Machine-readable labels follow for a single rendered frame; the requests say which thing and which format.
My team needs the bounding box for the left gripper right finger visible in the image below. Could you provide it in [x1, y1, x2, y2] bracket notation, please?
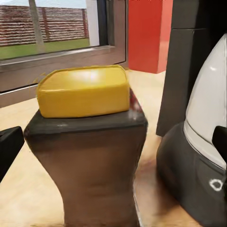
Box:
[212, 126, 227, 164]

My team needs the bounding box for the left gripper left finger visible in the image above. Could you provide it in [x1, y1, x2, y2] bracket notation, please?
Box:
[0, 126, 25, 182]

